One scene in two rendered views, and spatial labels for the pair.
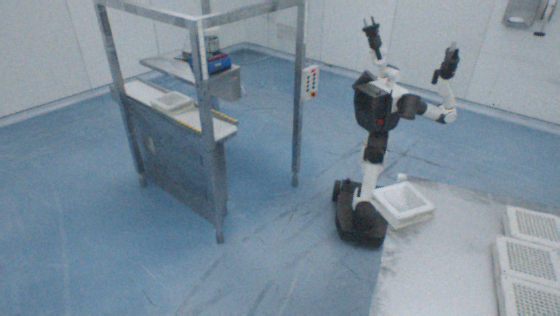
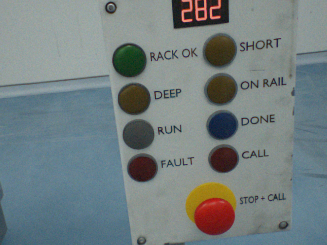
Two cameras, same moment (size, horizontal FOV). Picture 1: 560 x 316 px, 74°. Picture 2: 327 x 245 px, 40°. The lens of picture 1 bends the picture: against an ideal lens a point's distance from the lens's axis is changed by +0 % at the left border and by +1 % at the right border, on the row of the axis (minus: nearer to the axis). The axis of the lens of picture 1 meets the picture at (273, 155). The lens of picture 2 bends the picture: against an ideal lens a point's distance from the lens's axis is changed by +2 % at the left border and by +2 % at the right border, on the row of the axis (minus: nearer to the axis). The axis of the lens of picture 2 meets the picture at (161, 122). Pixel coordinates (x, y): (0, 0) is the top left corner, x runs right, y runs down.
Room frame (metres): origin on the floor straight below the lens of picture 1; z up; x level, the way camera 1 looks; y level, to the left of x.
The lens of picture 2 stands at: (2.51, -0.56, 1.23)
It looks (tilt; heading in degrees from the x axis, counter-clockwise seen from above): 23 degrees down; 47
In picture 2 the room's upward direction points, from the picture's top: 5 degrees counter-clockwise
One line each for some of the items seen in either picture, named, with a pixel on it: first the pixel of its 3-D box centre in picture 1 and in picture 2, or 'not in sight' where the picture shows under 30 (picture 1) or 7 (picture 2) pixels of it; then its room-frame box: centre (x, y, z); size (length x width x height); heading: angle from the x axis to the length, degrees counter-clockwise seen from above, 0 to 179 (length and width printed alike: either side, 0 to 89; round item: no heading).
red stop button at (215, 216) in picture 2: not in sight; (211, 208); (2.80, -0.32, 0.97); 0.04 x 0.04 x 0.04; 49
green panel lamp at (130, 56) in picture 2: not in sight; (129, 61); (2.75, -0.27, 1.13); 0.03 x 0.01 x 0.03; 139
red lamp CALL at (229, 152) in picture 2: not in sight; (224, 159); (2.81, -0.33, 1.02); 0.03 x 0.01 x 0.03; 139
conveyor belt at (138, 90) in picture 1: (167, 108); not in sight; (2.70, 0.86, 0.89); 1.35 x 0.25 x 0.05; 49
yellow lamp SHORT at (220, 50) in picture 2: not in sight; (220, 51); (2.81, -0.33, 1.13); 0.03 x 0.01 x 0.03; 139
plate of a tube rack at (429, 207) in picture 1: (402, 200); not in sight; (1.51, -0.69, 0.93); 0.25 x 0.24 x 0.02; 111
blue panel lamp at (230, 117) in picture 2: not in sight; (222, 126); (2.81, -0.33, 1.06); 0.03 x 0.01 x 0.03; 139
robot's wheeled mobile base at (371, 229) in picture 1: (365, 205); not in sight; (2.31, -0.76, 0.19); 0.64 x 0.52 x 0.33; 163
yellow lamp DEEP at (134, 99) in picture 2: not in sight; (134, 99); (2.75, -0.27, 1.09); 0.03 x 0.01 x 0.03; 139
